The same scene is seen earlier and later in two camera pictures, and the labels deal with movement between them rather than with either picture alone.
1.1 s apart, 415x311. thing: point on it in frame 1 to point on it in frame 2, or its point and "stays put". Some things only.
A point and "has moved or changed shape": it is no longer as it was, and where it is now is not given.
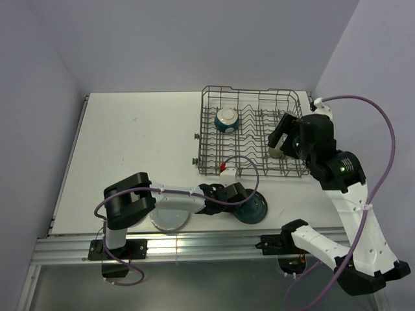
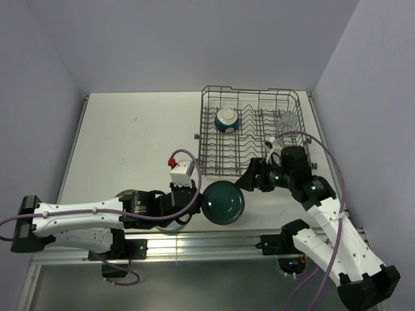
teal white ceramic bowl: [226, 120] stays put
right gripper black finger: [287, 125] to [247, 182]
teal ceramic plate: [253, 211] has moved or changed shape
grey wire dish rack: [234, 129] stays put
